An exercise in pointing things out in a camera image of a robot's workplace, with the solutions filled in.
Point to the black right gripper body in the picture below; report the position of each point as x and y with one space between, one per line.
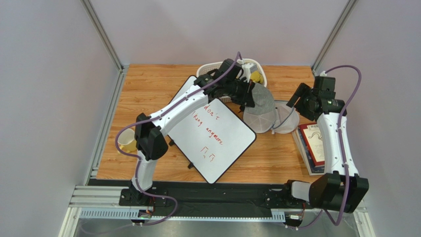
298 99

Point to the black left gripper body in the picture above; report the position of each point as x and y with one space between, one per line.
242 88

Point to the white mesh laundry bag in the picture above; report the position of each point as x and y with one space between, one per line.
282 119

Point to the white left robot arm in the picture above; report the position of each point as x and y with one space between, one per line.
150 131

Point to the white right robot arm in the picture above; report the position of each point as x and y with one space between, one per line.
340 188

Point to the white plastic laundry basket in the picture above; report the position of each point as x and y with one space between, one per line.
210 69

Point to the red hardcover book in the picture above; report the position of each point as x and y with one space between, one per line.
313 139

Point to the white whiteboard with red writing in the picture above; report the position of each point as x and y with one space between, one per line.
212 138

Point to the yellow mug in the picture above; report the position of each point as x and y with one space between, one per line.
126 141

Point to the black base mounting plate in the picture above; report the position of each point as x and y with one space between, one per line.
212 200

